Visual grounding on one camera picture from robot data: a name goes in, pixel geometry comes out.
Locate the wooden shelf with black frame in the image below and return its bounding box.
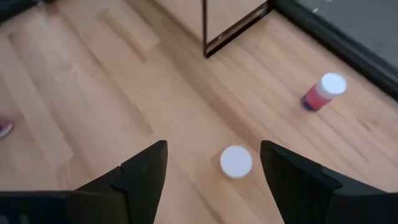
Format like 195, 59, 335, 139
152, 0, 274, 59

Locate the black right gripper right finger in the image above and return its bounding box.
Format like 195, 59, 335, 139
260, 139, 398, 224

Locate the orange bottle with white cap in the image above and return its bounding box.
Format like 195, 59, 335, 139
300, 72, 348, 112

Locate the blue medicine bottle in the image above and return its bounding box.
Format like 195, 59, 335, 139
0, 116, 15, 140

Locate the white medicine bottle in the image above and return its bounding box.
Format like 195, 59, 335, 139
219, 145, 254, 180

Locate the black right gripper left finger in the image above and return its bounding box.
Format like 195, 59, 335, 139
0, 139, 169, 224

